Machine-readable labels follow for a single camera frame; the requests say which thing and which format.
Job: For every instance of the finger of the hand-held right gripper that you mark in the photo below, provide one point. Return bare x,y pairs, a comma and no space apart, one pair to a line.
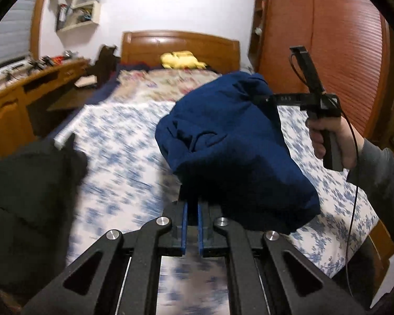
262,99

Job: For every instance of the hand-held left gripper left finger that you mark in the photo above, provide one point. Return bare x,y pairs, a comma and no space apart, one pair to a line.
184,229

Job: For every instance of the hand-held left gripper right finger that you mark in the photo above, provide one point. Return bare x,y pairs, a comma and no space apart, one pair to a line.
202,229

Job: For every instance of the navy blue suit jacket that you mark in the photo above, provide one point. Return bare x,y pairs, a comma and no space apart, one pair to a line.
233,144

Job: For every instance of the person's right forearm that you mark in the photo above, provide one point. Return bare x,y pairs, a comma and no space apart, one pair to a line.
381,177

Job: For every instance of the person's right hand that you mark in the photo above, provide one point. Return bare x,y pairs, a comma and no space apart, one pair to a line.
346,137

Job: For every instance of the wooden louvered wardrobe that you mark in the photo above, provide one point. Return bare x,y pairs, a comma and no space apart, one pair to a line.
348,39

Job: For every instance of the yellow plush toy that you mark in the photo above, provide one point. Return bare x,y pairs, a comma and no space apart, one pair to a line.
180,59

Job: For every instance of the bed with floral sheet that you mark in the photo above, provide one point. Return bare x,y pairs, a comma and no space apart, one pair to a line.
124,144

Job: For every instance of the pink floral blanket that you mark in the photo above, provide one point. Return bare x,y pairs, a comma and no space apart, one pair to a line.
151,82

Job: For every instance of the wooden headboard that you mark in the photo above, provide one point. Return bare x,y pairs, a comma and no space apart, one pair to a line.
144,46

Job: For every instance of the black cloth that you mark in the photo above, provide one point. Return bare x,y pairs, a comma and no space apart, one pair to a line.
29,203

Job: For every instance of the dark wooden chair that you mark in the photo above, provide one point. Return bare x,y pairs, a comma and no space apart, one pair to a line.
105,62

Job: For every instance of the long wooden desk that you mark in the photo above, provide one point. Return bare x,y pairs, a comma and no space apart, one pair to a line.
6,111

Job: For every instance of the black tool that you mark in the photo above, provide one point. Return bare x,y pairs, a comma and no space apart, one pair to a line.
41,63

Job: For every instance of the grey window blind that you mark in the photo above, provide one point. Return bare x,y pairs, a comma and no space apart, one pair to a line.
13,39

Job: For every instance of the white wall shelf unit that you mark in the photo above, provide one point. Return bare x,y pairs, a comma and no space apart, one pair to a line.
95,16

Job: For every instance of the wooden window frame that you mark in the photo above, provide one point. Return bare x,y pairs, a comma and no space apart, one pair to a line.
37,23

